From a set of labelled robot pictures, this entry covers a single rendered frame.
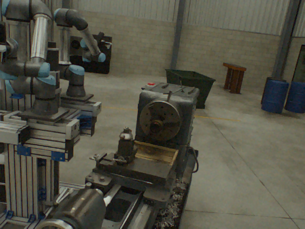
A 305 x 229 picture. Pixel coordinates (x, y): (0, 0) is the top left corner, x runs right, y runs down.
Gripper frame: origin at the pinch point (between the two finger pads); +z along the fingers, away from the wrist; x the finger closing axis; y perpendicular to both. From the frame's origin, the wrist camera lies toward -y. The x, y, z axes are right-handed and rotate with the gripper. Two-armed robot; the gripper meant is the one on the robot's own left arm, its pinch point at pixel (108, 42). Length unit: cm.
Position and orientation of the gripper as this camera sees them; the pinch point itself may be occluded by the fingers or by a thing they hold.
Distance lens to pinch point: 262.1
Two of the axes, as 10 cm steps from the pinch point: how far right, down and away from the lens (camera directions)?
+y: -2.4, 9.1, 3.4
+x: 8.6, 3.6, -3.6
